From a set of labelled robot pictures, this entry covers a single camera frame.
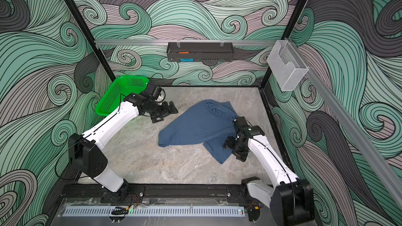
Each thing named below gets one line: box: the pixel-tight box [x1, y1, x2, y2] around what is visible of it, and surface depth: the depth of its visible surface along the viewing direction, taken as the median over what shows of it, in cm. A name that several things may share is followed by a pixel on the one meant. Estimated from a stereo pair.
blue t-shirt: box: [158, 99, 238, 165], surface depth 99 cm
